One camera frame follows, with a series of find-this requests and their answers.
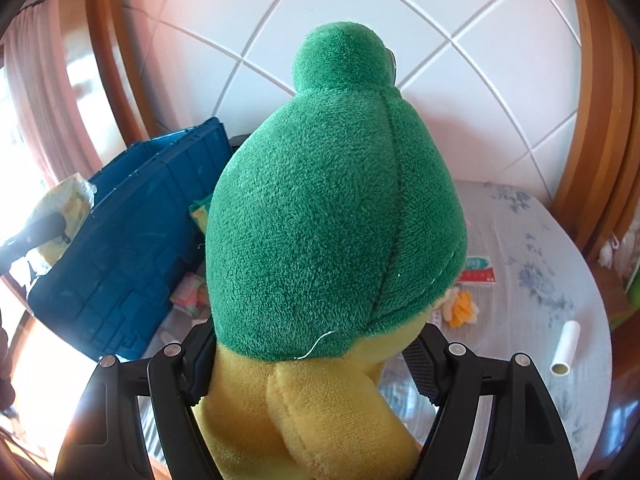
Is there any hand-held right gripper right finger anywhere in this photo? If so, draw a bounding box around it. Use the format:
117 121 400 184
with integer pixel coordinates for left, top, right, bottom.
402 324 581 480

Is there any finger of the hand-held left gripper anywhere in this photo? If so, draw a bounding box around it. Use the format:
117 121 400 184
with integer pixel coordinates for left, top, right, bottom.
0 212 71 273

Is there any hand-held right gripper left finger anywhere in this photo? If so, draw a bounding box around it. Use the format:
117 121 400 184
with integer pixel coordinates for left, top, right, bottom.
52 322 221 480

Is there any yellow white plastic packet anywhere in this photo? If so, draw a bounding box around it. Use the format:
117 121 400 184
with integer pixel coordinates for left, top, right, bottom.
30 172 98 278

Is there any blue plastic crate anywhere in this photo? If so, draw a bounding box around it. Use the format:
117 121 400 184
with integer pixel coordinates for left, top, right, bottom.
27 117 236 363

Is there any green yellow plush toy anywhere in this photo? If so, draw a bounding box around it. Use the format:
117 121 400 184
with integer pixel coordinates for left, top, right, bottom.
192 22 468 480

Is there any small yellow white plush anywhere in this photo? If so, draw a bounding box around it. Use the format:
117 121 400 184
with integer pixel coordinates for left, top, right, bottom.
440 287 481 329

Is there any small pink tissue pack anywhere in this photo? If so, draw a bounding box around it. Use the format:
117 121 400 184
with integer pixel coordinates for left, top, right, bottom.
170 274 211 318

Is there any red green small packet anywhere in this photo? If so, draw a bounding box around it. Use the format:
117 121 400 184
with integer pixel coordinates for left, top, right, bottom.
457 255 496 286

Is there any white paper roll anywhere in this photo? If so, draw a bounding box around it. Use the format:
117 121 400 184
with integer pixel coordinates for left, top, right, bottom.
550 321 582 376

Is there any pink curtain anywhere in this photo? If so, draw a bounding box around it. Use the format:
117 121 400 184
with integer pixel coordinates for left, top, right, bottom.
0 2 101 191

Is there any green wipes pack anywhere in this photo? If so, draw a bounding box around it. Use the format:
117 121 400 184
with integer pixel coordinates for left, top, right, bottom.
189 195 216 233

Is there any green object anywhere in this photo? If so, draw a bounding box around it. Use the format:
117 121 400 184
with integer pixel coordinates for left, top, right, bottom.
607 260 640 331

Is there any wooden headboard frame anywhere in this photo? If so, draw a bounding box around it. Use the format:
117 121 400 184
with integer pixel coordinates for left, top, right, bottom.
545 0 640 261
82 0 166 146

